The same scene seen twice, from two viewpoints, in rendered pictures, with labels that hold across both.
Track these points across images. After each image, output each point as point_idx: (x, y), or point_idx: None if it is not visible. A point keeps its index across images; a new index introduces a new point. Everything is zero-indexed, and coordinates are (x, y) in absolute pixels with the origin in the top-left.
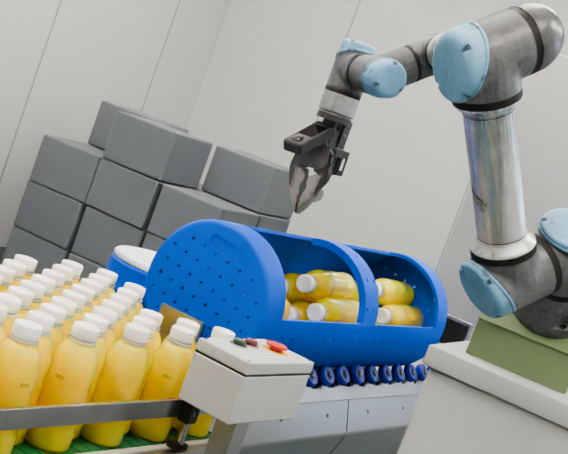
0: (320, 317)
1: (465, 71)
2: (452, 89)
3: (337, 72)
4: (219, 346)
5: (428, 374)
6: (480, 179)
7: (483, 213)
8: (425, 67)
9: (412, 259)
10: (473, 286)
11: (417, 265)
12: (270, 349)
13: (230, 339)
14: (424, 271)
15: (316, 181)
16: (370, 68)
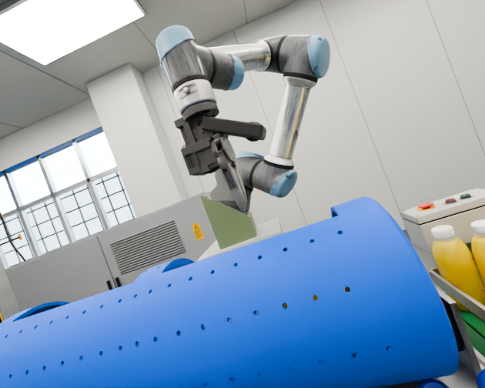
0: None
1: (329, 59)
2: (323, 69)
3: (201, 61)
4: None
5: None
6: (301, 123)
7: (296, 142)
8: None
9: (40, 305)
10: (289, 183)
11: (48, 304)
12: (432, 206)
13: (466, 201)
14: (57, 302)
15: (239, 172)
16: (235, 59)
